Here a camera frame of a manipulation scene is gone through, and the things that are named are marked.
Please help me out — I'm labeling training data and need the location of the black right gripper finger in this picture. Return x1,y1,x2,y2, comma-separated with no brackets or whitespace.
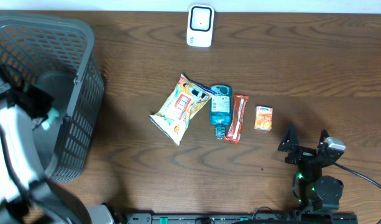
278,123,299,152
318,129,329,148

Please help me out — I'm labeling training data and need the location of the red snack bar wrapper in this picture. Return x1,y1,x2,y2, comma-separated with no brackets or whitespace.
224,94,249,144

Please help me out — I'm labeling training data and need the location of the teal mouthwash bottle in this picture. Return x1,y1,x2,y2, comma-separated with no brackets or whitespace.
209,85,232,139

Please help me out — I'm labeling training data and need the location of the orange wiper sheet bag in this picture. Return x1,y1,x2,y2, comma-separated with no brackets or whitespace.
149,73,216,146

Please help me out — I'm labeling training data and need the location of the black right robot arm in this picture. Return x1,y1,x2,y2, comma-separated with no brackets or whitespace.
278,124,346,212

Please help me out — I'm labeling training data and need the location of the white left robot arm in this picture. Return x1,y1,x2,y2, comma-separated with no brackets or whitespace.
0,65,124,223

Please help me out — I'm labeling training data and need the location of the white black barcode scanner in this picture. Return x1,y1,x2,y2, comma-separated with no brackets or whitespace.
186,4,215,48

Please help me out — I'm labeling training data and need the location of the teal package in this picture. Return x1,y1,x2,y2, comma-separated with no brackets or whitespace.
41,108,60,131

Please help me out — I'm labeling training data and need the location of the grey plastic basket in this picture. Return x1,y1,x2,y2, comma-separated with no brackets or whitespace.
0,13,104,182

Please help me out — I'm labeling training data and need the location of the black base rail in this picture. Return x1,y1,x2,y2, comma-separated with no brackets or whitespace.
125,212,358,224

